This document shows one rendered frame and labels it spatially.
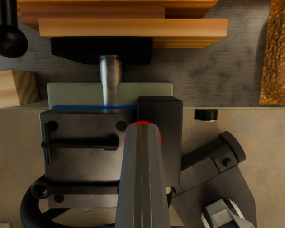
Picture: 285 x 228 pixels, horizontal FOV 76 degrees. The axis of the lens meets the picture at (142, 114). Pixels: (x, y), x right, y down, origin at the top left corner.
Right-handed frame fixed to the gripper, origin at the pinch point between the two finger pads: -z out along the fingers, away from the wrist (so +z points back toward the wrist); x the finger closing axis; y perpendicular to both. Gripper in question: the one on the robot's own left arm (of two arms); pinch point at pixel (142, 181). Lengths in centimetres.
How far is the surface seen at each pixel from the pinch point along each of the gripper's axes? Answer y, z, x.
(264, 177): -106, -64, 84
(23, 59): -2.3, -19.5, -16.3
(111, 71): -1.0, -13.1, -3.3
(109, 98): -3.5, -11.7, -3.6
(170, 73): -4.0, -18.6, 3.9
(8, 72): -1.9, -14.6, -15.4
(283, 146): -87, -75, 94
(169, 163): -5.7, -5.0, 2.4
